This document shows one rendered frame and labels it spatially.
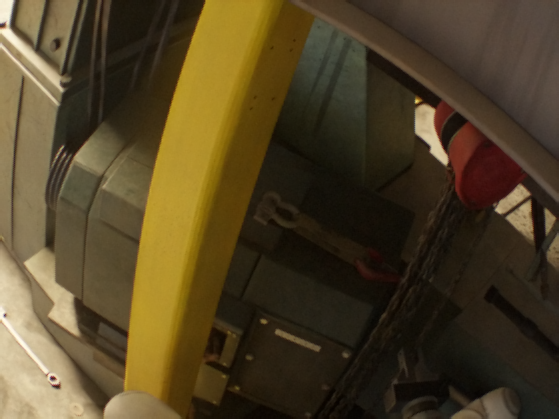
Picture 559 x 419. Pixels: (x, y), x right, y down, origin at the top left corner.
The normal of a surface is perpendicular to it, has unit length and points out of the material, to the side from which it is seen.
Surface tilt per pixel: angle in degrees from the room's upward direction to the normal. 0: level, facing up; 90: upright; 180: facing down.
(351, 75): 90
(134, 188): 0
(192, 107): 90
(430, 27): 90
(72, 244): 90
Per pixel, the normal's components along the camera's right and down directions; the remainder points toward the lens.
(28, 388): 0.26, -0.69
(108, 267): -0.34, 0.59
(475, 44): -0.63, 0.42
